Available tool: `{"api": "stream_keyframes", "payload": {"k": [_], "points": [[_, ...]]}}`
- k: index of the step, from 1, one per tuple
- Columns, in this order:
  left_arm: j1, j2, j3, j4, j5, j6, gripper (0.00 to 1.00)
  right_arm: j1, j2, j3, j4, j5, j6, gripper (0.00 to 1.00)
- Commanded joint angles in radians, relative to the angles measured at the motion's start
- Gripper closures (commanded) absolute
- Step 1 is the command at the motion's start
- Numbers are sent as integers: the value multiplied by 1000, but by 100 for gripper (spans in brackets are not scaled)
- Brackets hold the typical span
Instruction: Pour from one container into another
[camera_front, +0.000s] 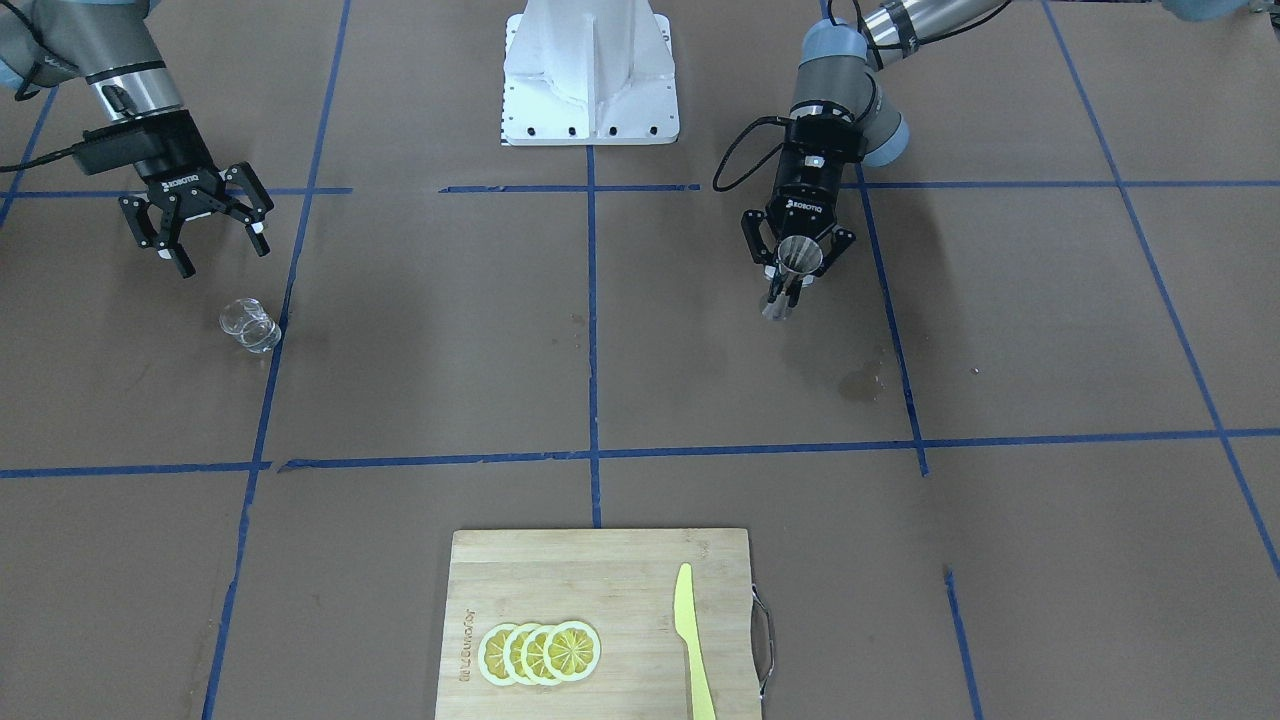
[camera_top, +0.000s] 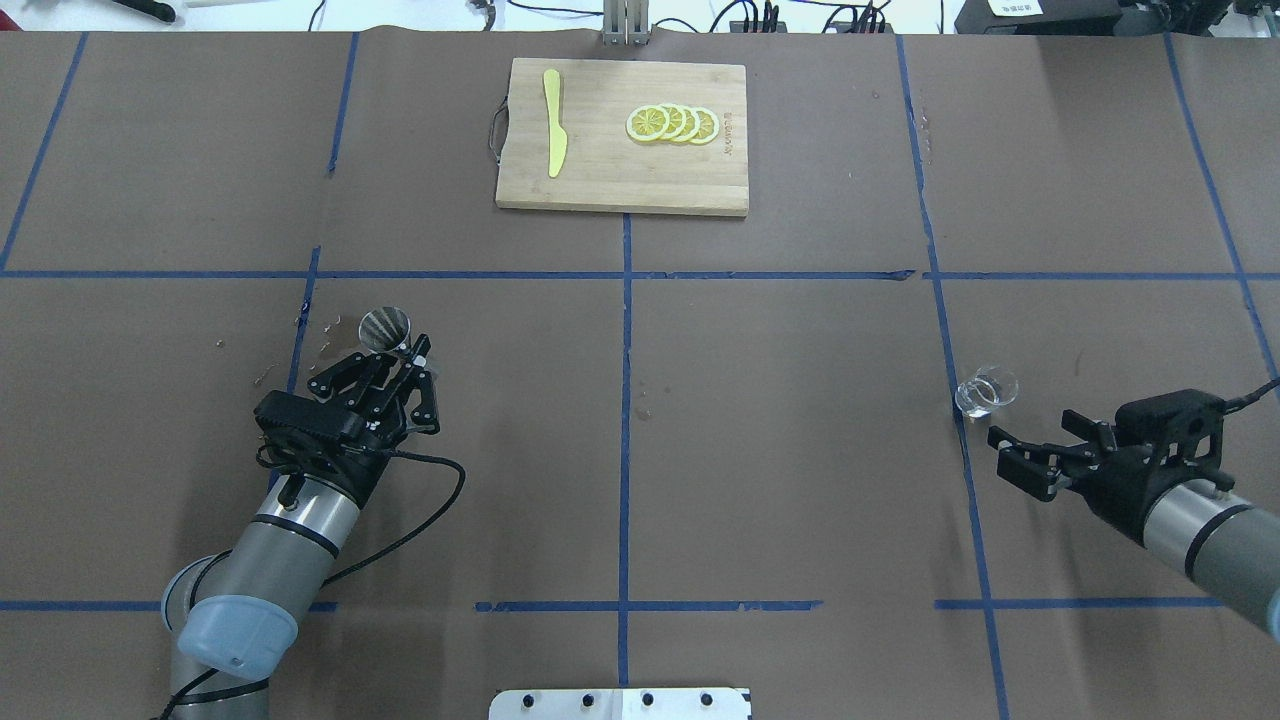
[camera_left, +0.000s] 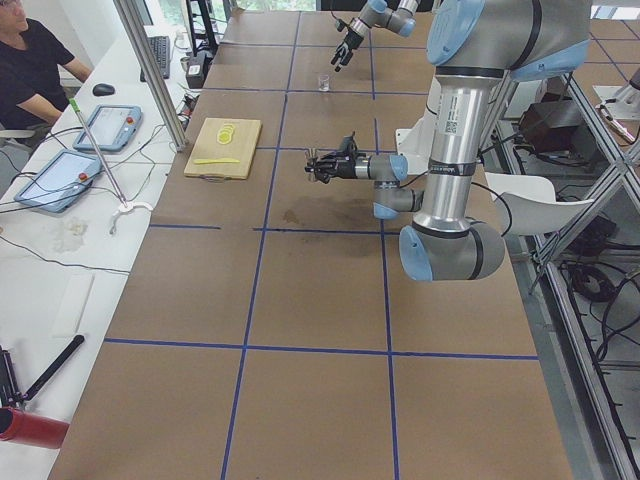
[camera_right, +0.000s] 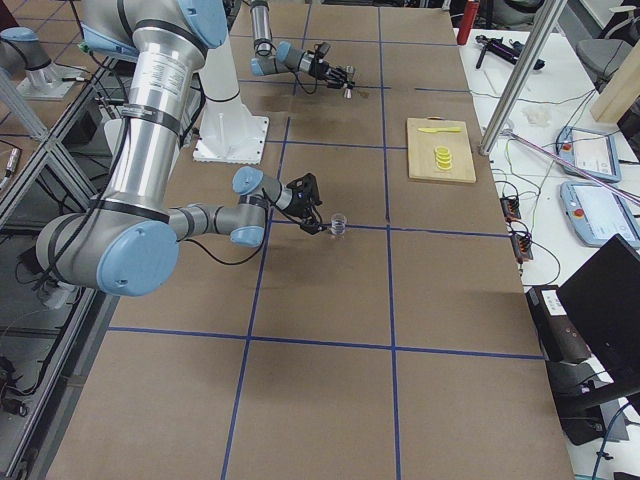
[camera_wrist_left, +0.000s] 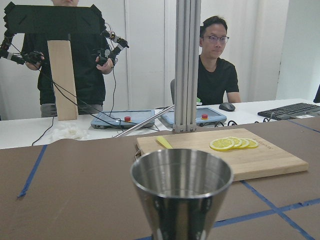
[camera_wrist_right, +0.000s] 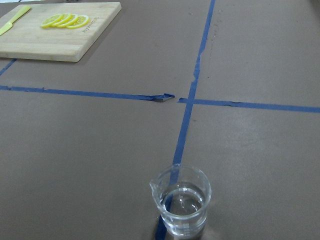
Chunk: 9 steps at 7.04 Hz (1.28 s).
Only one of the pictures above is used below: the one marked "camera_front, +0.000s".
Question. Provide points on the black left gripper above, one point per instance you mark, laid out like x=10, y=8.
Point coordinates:
x=808, y=203

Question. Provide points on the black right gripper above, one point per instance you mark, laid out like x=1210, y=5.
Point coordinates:
x=187, y=173

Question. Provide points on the steel jigger measuring cup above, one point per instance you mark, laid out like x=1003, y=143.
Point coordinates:
x=797, y=258

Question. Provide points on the clear glass beaker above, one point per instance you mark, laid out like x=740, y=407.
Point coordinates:
x=250, y=325

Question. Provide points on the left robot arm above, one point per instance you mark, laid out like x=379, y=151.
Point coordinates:
x=1167, y=68

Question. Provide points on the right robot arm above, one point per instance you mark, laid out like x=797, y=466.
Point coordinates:
x=108, y=45

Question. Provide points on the bamboo cutting board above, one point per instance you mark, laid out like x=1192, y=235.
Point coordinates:
x=620, y=581

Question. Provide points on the yellow plastic knife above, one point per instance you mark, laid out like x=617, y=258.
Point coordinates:
x=686, y=626

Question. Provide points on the lemon slice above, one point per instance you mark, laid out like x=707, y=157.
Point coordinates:
x=533, y=662
x=493, y=658
x=572, y=651
x=512, y=653

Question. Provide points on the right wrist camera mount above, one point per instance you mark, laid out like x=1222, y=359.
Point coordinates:
x=145, y=148

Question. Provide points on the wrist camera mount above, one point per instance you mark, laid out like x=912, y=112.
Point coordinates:
x=145, y=148
x=828, y=136

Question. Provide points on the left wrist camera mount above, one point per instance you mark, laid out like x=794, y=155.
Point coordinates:
x=828, y=136

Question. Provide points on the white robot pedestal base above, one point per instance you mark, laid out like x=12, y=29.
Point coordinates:
x=580, y=73

